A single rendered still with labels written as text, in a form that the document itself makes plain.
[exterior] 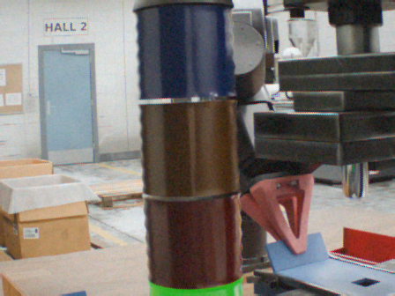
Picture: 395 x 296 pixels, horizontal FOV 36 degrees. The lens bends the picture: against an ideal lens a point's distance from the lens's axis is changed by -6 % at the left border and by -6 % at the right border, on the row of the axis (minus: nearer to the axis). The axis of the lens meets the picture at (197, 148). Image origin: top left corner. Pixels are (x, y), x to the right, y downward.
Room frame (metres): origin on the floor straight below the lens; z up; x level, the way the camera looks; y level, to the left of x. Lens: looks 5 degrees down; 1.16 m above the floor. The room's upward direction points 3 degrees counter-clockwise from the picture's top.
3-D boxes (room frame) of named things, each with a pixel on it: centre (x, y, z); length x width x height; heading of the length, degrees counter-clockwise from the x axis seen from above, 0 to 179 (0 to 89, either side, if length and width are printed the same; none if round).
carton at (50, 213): (4.06, 1.03, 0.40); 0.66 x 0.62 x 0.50; 28
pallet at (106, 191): (7.29, 0.72, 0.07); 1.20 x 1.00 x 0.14; 119
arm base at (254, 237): (0.93, -0.07, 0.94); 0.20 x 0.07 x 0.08; 121
